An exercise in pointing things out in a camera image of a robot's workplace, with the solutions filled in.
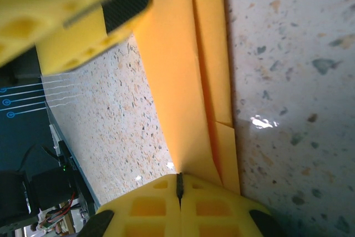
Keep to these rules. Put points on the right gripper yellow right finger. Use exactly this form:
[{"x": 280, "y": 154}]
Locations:
[{"x": 216, "y": 212}]

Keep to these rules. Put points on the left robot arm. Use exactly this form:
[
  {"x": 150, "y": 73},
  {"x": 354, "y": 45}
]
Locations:
[{"x": 52, "y": 189}]

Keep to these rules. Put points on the orange cloth piece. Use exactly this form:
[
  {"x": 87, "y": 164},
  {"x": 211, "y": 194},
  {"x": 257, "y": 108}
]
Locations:
[{"x": 177, "y": 81}]

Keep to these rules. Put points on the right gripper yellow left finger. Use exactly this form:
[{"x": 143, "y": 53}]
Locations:
[{"x": 155, "y": 209}]

